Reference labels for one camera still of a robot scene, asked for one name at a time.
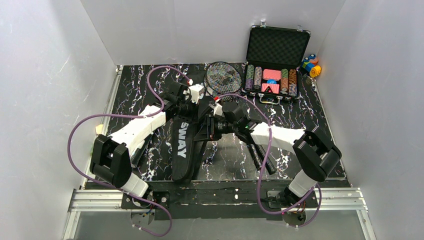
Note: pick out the colourful toy blocks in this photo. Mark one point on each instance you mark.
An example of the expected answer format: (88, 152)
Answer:
(310, 64)

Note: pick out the black shuttlecock tube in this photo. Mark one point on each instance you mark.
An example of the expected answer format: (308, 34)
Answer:
(139, 152)

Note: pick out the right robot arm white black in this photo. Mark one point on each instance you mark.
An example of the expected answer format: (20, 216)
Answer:
(316, 153)

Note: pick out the black racket bag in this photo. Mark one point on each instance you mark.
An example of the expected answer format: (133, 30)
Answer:
(183, 147)

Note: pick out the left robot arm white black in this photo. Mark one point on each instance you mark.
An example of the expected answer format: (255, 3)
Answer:
(111, 157)

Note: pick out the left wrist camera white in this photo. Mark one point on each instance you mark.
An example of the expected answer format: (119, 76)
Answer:
(196, 92)

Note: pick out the pink card deck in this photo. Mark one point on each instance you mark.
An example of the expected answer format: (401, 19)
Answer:
(271, 74)

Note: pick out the black poker chip case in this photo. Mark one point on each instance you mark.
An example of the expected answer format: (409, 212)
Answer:
(274, 48)

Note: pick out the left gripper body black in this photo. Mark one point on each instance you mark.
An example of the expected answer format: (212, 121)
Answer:
(191, 108)

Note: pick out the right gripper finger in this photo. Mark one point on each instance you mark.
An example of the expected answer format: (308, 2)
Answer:
(202, 135)
(203, 126)

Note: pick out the beige block on rail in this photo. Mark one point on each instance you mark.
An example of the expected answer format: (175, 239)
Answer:
(99, 129)

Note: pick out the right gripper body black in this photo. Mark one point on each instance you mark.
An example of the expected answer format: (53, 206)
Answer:
(212, 126)

